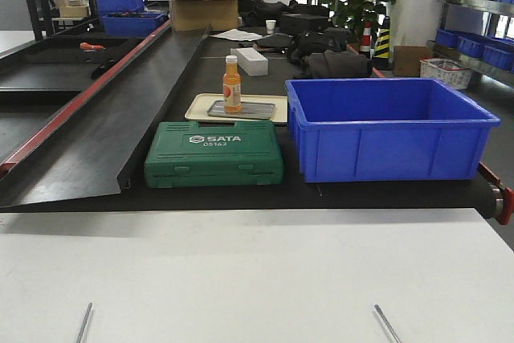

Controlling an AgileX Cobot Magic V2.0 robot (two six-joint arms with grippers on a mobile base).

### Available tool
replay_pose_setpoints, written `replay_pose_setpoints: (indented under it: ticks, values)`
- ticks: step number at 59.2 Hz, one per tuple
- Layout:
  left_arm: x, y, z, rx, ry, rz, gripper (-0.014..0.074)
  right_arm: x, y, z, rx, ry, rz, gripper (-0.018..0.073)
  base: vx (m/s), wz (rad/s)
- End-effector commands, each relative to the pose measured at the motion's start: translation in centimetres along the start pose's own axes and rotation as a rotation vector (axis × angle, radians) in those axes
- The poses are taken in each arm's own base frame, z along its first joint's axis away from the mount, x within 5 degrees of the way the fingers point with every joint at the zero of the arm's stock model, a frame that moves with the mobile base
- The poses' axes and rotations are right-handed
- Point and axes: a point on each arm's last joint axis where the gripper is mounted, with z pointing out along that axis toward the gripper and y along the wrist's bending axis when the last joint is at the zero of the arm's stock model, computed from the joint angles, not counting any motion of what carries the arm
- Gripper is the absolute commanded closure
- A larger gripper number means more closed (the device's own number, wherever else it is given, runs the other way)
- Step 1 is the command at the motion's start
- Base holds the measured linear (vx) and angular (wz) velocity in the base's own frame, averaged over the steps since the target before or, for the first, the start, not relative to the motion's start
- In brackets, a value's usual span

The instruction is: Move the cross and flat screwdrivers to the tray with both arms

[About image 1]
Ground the large blue plastic bin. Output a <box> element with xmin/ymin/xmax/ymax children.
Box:
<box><xmin>285</xmin><ymin>78</ymin><xmax>500</xmax><ymax>182</ymax></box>

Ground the steel roller shelf rack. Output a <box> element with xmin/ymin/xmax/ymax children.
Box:
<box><xmin>427</xmin><ymin>0</ymin><xmax>513</xmax><ymax>88</ymax></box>

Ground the yellow black striped post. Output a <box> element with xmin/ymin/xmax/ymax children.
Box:
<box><xmin>373</xmin><ymin>16</ymin><xmax>390</xmax><ymax>70</ymax></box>

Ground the white paper cup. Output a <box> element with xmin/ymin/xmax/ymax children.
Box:
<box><xmin>265</xmin><ymin>19</ymin><xmax>276</xmax><ymax>35</ymax></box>

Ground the brown cardboard box on floor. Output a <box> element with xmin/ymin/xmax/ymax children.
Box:
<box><xmin>393</xmin><ymin>46</ymin><xmax>433</xmax><ymax>77</ymax></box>

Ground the large cardboard box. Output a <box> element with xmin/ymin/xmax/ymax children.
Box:
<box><xmin>169</xmin><ymin>0</ymin><xmax>239</xmax><ymax>31</ymax></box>

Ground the white foam block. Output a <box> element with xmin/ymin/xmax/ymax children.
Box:
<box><xmin>231</xmin><ymin>47</ymin><xmax>268</xmax><ymax>76</ymax></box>

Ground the green-black screwdriver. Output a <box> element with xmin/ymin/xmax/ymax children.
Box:
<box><xmin>75</xmin><ymin>302</ymin><xmax>92</xmax><ymax>343</ymax></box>
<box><xmin>373</xmin><ymin>304</ymin><xmax>402</xmax><ymax>343</ymax></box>

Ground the beige plastic tray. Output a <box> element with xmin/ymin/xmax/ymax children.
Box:
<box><xmin>184</xmin><ymin>92</ymin><xmax>289</xmax><ymax>125</ymax></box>

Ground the blue bin on conveyor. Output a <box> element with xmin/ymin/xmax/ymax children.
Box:
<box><xmin>101</xmin><ymin>13</ymin><xmax>168</xmax><ymax>38</ymax></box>

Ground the red white traffic cone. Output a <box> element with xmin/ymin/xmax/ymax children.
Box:
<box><xmin>359</xmin><ymin>21</ymin><xmax>372</xmax><ymax>59</ymax></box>

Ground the green SATA tool case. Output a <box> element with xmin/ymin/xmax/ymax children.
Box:
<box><xmin>144</xmin><ymin>120</ymin><xmax>284</xmax><ymax>188</ymax></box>

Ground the small metal tray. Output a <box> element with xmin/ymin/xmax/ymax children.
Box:
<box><xmin>207</xmin><ymin>100</ymin><xmax>275</xmax><ymax>120</ymax></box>

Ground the black bag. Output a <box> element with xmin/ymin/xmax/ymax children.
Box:
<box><xmin>293</xmin><ymin>50</ymin><xmax>373</xmax><ymax>80</ymax></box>

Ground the orange juice bottle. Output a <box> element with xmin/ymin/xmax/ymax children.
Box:
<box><xmin>222</xmin><ymin>55</ymin><xmax>242</xmax><ymax>112</ymax></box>

